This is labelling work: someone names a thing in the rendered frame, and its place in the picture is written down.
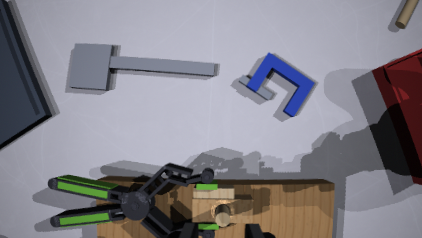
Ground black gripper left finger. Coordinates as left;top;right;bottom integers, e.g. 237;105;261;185
167;223;199;238

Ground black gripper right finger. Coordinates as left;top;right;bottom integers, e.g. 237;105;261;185
245;224;276;238

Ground dark blue-grey shallow tray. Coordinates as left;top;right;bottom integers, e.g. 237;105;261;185
0;0;52;149

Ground red open tray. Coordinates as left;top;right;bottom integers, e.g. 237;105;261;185
372;49;422;185

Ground brown wooden bench board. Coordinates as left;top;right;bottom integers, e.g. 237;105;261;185
97;176;335;238

